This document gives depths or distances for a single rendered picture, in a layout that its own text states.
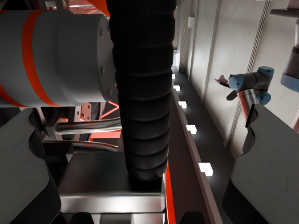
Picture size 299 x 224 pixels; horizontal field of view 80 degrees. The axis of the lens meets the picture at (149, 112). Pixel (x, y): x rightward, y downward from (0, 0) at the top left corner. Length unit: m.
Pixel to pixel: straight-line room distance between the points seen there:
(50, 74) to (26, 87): 0.04
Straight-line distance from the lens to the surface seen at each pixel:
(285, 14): 0.74
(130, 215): 0.18
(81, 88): 0.26
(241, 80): 0.97
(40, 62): 0.26
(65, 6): 0.56
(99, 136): 4.27
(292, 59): 0.76
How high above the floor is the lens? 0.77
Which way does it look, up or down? 31 degrees up
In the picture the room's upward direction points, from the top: 179 degrees clockwise
